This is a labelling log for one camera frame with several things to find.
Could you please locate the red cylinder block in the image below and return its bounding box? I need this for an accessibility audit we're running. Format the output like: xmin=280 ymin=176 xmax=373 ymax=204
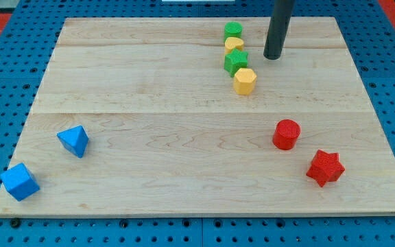
xmin=272 ymin=119 xmax=301 ymax=150

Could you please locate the green star block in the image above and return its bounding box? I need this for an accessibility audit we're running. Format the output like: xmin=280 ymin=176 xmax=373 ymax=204
xmin=224 ymin=49 xmax=248 ymax=78

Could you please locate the yellow heart block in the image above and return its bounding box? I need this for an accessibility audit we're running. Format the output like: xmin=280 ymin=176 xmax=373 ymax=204
xmin=224 ymin=37 xmax=244 ymax=55

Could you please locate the wooden board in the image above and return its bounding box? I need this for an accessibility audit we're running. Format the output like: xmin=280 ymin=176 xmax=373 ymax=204
xmin=0 ymin=17 xmax=395 ymax=219

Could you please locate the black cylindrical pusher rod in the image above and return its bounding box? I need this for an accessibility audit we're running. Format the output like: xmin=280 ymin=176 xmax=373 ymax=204
xmin=263 ymin=0 xmax=295 ymax=60

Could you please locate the red star block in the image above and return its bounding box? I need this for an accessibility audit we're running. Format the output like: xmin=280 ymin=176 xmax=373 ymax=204
xmin=306 ymin=150 xmax=345 ymax=187

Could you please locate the blue cube block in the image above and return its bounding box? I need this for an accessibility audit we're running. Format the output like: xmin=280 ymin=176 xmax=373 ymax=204
xmin=0 ymin=163 xmax=40 ymax=201

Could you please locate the green circle block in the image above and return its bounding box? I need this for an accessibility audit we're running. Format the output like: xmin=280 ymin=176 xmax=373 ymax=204
xmin=224 ymin=21 xmax=243 ymax=40

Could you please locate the yellow hexagon block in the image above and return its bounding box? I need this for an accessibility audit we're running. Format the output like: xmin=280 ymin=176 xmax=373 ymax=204
xmin=233 ymin=68 xmax=257 ymax=95

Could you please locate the blue triangle block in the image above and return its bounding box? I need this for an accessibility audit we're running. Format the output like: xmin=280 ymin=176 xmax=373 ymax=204
xmin=57 ymin=126 xmax=89 ymax=158

